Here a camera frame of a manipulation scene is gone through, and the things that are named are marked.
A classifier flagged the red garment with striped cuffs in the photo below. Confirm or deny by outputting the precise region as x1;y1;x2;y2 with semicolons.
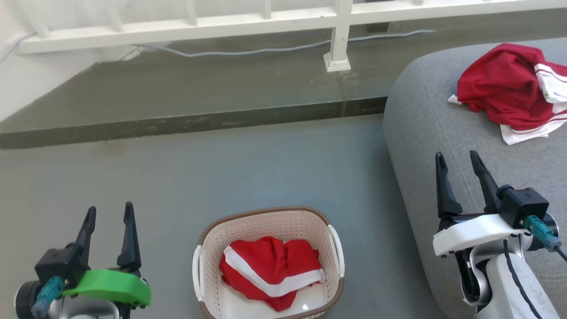
447;43;567;146

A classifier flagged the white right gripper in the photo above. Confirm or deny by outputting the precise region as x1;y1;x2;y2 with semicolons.
433;151;532;257

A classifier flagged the teal plug camera cable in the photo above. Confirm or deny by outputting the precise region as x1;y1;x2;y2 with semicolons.
524;215;567;262
31;276;65;318

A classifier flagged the grey fabric sofa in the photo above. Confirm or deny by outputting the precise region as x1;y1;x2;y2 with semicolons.
383;38;567;319

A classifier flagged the teal plug right camera cable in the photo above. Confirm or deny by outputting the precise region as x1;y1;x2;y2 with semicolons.
524;215;567;262

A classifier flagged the teal plug left camera cable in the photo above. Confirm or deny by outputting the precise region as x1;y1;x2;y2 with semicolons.
31;276;65;318

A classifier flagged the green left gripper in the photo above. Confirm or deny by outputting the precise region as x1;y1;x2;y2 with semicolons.
62;202;151;307

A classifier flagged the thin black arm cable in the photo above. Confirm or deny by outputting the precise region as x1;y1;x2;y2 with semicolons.
503;239;544;319

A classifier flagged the white railing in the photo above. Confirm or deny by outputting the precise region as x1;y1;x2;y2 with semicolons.
9;0;567;73

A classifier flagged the grey floor cable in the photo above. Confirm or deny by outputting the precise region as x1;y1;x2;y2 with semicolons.
0;29;437;63

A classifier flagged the cream perforated laundry basket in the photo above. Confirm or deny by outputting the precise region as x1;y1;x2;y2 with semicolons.
192;206;345;319

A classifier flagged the red garment with white band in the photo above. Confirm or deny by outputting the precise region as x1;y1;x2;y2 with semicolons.
219;236;326;312

